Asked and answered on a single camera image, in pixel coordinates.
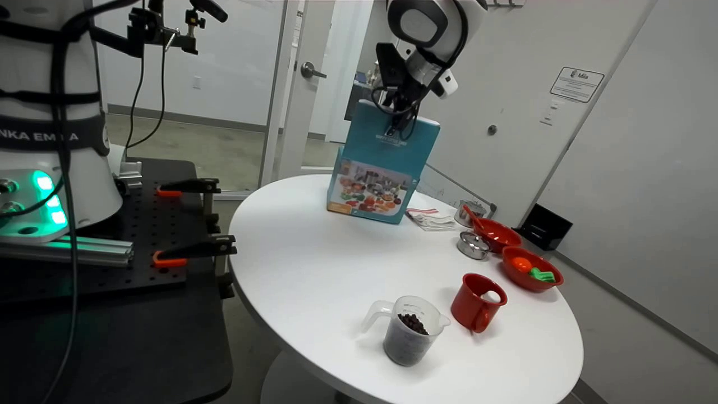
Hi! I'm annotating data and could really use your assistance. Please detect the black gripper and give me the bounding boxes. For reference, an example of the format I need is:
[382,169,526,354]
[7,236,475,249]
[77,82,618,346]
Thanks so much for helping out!
[378,70,444,141]

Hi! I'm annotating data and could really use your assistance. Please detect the teal printed cardboard box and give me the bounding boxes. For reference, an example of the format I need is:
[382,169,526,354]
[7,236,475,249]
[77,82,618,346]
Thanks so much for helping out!
[326,98,442,227]

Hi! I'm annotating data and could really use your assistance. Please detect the white red leaflet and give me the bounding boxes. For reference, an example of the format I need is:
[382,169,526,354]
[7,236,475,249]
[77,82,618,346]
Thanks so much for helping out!
[404,207,461,234]

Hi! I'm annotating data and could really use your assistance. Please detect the white door with round lock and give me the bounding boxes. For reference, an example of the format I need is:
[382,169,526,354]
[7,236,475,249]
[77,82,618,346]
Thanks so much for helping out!
[401,0,659,227]

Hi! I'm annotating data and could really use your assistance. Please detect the stemmed metal cup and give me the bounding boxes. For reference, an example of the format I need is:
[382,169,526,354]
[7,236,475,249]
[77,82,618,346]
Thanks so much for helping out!
[455,200,496,263]

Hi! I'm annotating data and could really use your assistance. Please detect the empty red bowl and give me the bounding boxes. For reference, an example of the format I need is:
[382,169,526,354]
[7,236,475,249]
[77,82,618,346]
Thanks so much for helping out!
[465,209,526,255]

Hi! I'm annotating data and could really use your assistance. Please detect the red measuring cup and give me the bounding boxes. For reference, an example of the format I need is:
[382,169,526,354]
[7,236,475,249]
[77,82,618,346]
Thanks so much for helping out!
[449,272,510,334]

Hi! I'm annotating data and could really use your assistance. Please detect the red bowl with toys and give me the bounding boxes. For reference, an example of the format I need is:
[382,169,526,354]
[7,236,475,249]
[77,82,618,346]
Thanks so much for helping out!
[499,245,565,293]

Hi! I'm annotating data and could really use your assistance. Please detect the clear measuring cup with beans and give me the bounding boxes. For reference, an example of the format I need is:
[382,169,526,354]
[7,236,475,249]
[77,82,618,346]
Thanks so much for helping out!
[360,293,452,367]

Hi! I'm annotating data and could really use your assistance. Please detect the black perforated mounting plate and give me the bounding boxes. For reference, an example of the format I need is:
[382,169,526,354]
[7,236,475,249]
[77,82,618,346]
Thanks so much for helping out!
[0,176,226,303]

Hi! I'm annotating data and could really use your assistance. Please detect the black cart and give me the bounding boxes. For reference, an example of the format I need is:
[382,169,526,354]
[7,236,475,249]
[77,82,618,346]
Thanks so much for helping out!
[0,155,237,404]

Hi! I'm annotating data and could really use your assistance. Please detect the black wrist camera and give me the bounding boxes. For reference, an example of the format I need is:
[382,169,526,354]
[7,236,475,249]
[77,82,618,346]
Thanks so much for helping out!
[372,40,410,97]

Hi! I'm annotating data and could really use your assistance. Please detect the metal lever door handle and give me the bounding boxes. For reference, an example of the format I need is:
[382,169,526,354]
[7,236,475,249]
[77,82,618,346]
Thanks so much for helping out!
[299,60,331,81]

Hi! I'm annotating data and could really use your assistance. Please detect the white door with lever handle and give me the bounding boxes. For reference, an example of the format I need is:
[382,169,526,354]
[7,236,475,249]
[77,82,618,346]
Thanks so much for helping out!
[256,0,333,188]

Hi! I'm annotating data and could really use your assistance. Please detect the black box by wall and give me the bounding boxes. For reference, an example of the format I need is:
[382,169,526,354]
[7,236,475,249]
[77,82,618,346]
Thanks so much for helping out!
[517,201,574,253]

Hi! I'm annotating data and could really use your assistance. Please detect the white wall sign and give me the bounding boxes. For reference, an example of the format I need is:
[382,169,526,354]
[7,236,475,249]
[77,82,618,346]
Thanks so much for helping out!
[548,64,609,106]

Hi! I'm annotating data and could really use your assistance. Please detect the black clamp with orange handle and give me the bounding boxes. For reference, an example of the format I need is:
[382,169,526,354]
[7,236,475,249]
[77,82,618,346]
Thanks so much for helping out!
[151,234,241,272]
[156,176,225,201]

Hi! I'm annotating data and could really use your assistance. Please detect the black camera mount rig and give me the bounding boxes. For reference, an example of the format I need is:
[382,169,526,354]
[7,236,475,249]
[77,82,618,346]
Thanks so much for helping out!
[124,0,232,56]

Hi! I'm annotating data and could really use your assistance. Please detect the thin black hanging cable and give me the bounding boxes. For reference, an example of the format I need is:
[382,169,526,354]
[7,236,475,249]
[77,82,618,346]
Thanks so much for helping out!
[122,29,170,152]

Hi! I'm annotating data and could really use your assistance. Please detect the silver metal bracket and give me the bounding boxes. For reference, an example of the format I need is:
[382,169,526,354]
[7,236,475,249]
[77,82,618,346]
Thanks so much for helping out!
[115,158,145,191]

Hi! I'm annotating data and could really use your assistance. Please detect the aluminium rail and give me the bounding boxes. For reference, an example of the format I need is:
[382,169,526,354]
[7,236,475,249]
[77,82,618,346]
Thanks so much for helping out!
[0,234,134,270]

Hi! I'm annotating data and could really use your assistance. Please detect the black cable on robot base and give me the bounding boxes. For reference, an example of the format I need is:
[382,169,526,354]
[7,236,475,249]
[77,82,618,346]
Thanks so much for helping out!
[40,0,138,404]

